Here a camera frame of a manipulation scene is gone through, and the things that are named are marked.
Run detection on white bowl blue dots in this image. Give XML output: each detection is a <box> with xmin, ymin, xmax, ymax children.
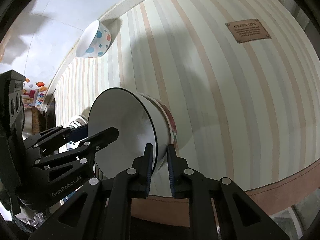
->
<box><xmin>75</xmin><ymin>20</ymin><xmax>112</xmax><ymax>58</ymax></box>

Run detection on brown cloth label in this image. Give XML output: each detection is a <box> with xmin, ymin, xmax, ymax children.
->
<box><xmin>225</xmin><ymin>18</ymin><xmax>271</xmax><ymax>44</ymax></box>

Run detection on blue striped white plate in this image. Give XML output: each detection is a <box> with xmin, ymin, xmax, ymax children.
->
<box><xmin>68</xmin><ymin>114</ymin><xmax>88</xmax><ymax>128</ymax></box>

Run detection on striped cat table cloth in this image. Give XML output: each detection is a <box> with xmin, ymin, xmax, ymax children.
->
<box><xmin>55</xmin><ymin>0</ymin><xmax>319</xmax><ymax>214</ymax></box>

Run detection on colourful wall sticker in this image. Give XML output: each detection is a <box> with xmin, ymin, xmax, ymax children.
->
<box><xmin>22</xmin><ymin>78</ymin><xmax>48</xmax><ymax>109</ymax></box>

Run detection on steel wok with lid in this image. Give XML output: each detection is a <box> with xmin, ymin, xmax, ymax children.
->
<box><xmin>22</xmin><ymin>106</ymin><xmax>43</xmax><ymax>137</ymax></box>

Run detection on plain white bowl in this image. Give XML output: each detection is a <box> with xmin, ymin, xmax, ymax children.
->
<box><xmin>143</xmin><ymin>94</ymin><xmax>177</xmax><ymax>147</ymax></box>

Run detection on white bowl dark rim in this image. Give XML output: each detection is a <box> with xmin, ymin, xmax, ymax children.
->
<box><xmin>88</xmin><ymin>87</ymin><xmax>170</xmax><ymax>178</ymax></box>

